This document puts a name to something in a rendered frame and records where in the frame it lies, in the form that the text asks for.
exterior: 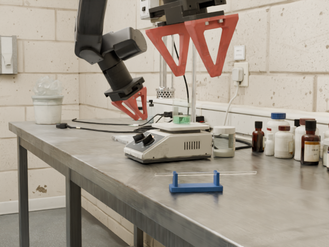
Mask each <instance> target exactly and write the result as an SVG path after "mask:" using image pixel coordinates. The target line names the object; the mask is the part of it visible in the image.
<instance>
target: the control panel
mask: <svg viewBox="0 0 329 247"><path fill-rule="evenodd" d="M149 133H151V132H145V133H144V136H147V135H148V134H149ZM151 135H152V136H153V138H154V139H155V141H154V142H153V143H152V144H150V145H148V146H143V143H142V142H140V143H135V140H133V141H132V142H130V143H129V144H127V145H126V147H128V148H131V149H134V150H137V151H140V152H144V151H145V150H147V149H148V148H150V147H151V146H153V145H154V144H155V143H157V142H158V141H160V140H161V139H162V138H164V137H165V136H162V135H158V134H155V133H151Z"/></svg>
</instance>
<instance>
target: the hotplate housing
mask: <svg viewBox="0 0 329 247"><path fill-rule="evenodd" d="M147 132H151V133H155V134H158V135H162V136H165V137H164V138H162V139H161V140H160V141H158V142H157V143H155V144H154V145H153V146H151V147H150V148H148V149H147V150H145V151H144V152H140V151H137V150H134V149H131V148H128V147H126V146H125V148H124V152H125V156H127V157H129V158H132V159H134V160H137V161H139V162H142V163H147V164H148V163H154V162H166V161H178V160H191V159H205V158H211V155H210V154H212V134H211V133H210V132H205V131H201V130H200V129H199V130H179V131H168V130H164V129H155V130H149V131H147Z"/></svg>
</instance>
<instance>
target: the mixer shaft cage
mask: <svg viewBox="0 0 329 247"><path fill-rule="evenodd" d="M163 42H164V44H165V46H166V47H167V36H163ZM172 58H173V59H174V35H172ZM173 84H174V74H173V72H172V71H171V88H169V87H167V63H166V61H165V60H164V58H163V86H162V56H161V54H160V87H159V88H156V91H157V97H156V98H157V99H172V98H173V96H174V91H176V89H175V88H174V87H173Z"/></svg>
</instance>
